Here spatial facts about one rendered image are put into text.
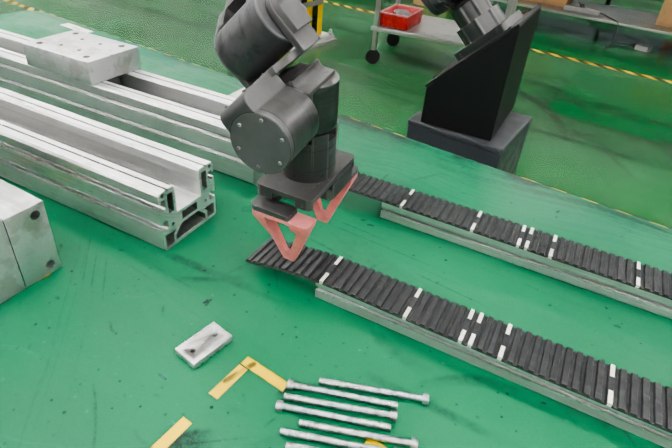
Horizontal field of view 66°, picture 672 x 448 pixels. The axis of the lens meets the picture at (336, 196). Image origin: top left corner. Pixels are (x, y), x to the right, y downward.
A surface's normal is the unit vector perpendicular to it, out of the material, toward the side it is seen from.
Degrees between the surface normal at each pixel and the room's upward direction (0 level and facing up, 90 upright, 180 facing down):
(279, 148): 93
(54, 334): 0
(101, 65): 90
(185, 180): 90
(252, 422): 0
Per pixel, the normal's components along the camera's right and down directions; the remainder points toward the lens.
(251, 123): -0.38, 0.53
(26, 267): 0.86, 0.33
